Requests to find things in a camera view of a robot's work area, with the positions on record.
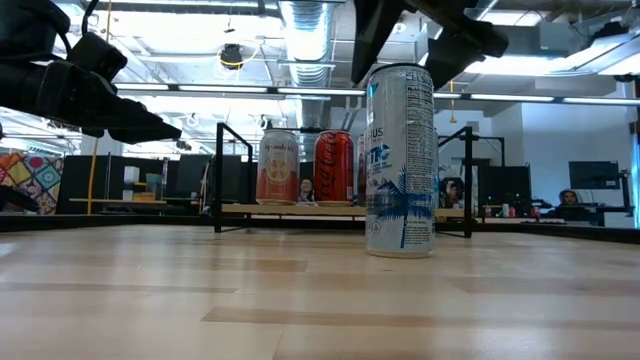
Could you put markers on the black computer monitor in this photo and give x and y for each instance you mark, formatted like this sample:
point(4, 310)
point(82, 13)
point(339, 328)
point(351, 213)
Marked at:
point(595, 175)

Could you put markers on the person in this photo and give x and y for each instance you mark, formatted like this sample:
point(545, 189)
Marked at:
point(569, 197)
point(306, 190)

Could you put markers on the pink silver Spindrift can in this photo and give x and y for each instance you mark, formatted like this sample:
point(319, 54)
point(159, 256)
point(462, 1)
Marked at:
point(277, 170)

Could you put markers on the teal box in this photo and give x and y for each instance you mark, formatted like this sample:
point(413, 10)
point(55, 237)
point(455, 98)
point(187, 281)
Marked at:
point(153, 185)

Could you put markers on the black ceiling camera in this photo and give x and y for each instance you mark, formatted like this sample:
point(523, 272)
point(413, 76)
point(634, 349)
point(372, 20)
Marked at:
point(231, 56)

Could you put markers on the black desk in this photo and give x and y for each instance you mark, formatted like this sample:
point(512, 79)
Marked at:
point(590, 212)

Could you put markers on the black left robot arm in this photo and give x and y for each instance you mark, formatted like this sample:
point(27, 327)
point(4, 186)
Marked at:
point(25, 30)

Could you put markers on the black office partition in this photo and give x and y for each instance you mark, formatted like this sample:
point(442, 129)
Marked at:
point(85, 180)

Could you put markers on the silver ventilation duct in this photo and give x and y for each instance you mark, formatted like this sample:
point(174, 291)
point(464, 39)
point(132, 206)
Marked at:
point(307, 40)

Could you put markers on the long ceiling light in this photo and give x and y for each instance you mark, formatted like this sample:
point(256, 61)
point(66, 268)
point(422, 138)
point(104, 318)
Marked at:
point(222, 89)
point(550, 98)

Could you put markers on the white box stack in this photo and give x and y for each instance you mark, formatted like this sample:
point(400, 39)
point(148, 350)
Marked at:
point(131, 175)

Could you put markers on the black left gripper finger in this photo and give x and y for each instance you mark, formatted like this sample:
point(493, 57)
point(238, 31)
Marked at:
point(125, 115)
point(147, 134)

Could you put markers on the red Coca-Cola can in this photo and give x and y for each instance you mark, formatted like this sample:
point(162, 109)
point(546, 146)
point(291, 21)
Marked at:
point(333, 170)

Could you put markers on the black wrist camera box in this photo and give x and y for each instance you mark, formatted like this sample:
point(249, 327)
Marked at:
point(97, 55)

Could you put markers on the colourful patchwork quilt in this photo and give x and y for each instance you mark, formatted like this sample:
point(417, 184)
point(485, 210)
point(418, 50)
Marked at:
point(37, 180)

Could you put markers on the white Celsius Arctic Vibe can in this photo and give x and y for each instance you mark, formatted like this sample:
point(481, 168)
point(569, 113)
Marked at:
point(400, 200)

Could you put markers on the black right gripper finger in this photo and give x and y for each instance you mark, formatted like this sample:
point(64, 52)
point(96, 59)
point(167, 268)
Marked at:
point(447, 57)
point(375, 35)

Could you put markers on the wooden shelf board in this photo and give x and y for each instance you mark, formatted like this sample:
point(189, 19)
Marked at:
point(240, 209)

